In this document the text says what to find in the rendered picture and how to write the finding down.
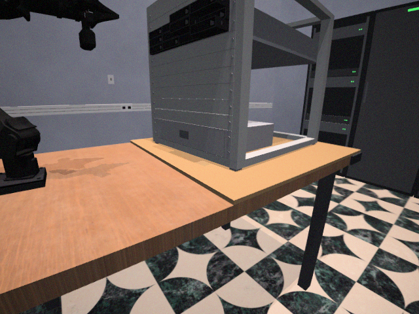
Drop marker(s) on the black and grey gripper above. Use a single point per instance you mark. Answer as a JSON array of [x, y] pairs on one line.
[[87, 37]]

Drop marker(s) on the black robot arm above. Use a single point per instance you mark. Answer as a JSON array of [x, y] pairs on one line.
[[18, 136]]

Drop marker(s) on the light wooden board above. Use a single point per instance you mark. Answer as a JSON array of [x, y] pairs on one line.
[[238, 186]]

